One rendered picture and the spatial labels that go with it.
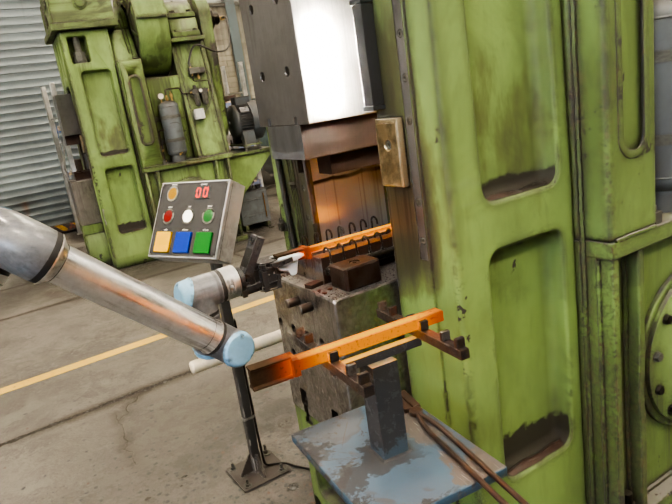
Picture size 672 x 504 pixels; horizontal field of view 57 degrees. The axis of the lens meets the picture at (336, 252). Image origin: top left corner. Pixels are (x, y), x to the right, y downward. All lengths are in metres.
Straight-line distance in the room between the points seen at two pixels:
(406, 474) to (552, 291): 0.76
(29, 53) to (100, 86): 3.17
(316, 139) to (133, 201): 4.97
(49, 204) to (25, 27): 2.37
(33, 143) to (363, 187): 7.74
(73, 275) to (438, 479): 0.84
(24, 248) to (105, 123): 5.21
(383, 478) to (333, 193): 1.04
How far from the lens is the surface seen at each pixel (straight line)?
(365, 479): 1.31
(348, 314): 1.64
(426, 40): 1.45
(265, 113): 1.85
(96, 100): 6.52
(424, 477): 1.29
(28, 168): 9.51
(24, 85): 9.55
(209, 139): 6.66
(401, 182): 1.54
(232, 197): 2.13
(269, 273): 1.71
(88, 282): 1.38
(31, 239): 1.34
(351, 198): 2.08
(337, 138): 1.73
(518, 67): 1.69
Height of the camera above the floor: 1.45
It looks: 15 degrees down
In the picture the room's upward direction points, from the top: 8 degrees counter-clockwise
